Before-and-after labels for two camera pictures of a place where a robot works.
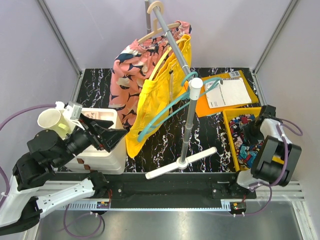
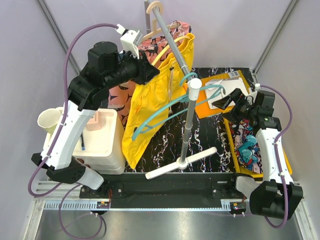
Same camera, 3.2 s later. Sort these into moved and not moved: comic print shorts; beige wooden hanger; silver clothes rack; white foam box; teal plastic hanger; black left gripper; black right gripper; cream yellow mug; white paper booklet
Moved: black left gripper; black right gripper; teal plastic hanger
Not moved: cream yellow mug; white foam box; white paper booklet; silver clothes rack; comic print shorts; beige wooden hanger
